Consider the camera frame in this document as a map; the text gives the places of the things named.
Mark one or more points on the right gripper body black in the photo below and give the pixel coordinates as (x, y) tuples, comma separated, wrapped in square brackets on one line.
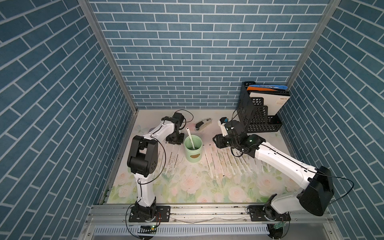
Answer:
[(222, 141)]

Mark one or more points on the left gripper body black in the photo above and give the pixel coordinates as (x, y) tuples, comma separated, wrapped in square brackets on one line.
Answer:
[(176, 138)]

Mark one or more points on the eleventh straw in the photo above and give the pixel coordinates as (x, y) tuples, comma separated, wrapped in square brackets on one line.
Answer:
[(170, 148)]

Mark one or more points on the seventeenth straw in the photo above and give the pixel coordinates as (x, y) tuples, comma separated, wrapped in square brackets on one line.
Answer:
[(190, 138)]

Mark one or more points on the green cylindrical cup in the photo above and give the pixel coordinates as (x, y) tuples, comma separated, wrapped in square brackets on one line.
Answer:
[(193, 156)]

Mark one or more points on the sixteenth straw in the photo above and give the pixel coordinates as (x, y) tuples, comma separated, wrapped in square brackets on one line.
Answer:
[(176, 160)]

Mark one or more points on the thirteenth straw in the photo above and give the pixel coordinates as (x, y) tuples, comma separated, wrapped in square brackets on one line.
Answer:
[(162, 157)]

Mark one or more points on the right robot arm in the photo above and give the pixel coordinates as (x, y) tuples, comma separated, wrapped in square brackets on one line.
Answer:
[(316, 187)]

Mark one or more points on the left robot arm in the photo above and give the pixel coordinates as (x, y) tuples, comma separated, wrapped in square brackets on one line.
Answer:
[(143, 155)]

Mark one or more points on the black mesh file holder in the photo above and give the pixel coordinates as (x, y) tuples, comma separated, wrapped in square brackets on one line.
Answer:
[(254, 115)]

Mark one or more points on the blue folder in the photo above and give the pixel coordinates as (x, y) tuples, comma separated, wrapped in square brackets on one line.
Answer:
[(277, 87)]

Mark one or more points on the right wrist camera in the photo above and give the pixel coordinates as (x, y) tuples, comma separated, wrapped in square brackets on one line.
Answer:
[(222, 121)]

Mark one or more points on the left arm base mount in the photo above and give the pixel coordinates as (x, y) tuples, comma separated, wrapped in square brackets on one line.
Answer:
[(140, 214)]

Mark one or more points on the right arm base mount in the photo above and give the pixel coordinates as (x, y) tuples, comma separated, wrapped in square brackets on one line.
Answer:
[(259, 213)]

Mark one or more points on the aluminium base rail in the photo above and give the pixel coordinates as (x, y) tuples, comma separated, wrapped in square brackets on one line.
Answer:
[(115, 214)]

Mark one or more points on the white vented cable duct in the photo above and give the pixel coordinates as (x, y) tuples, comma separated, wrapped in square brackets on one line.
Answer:
[(183, 230)]

